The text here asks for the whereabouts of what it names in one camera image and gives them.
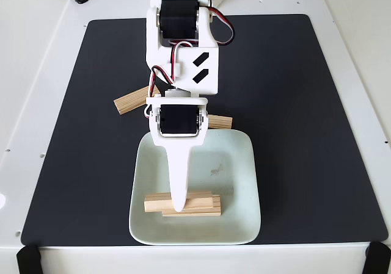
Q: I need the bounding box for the black rubber mat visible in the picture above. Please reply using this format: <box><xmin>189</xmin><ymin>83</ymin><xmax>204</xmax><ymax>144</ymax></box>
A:
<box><xmin>20</xmin><ymin>13</ymin><xmax>389</xmax><ymax>247</ymax></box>

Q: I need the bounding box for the four-groove wooden block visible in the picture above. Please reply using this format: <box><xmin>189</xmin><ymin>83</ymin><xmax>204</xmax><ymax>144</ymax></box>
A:
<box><xmin>161</xmin><ymin>195</ymin><xmax>222</xmax><ymax>218</ymax></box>

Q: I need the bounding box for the single-groove wooden block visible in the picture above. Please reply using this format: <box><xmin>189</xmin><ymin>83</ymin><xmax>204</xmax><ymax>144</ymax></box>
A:
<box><xmin>144</xmin><ymin>190</ymin><xmax>214</xmax><ymax>213</ymax></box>

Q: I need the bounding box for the wrist servo cable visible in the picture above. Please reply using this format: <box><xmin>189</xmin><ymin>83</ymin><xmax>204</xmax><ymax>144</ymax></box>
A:
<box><xmin>143</xmin><ymin>40</ymin><xmax>202</xmax><ymax>119</ymax></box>

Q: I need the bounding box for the striped grain wooden block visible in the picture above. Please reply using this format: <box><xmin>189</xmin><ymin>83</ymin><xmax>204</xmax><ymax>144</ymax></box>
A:
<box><xmin>208</xmin><ymin>114</ymin><xmax>233</xmax><ymax>131</ymax></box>

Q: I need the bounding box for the long looping servo cable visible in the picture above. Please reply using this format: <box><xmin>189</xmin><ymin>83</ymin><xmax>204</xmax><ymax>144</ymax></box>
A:
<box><xmin>198</xmin><ymin>7</ymin><xmax>236</xmax><ymax>46</ymax></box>

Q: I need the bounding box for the pale green square plate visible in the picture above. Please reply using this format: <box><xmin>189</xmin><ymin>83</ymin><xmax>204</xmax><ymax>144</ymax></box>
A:
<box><xmin>128</xmin><ymin>129</ymin><xmax>262</xmax><ymax>246</ymax></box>

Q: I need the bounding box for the plain wooden block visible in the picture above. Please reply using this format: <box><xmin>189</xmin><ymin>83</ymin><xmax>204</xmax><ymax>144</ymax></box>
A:
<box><xmin>113</xmin><ymin>86</ymin><xmax>160</xmax><ymax>115</ymax></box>

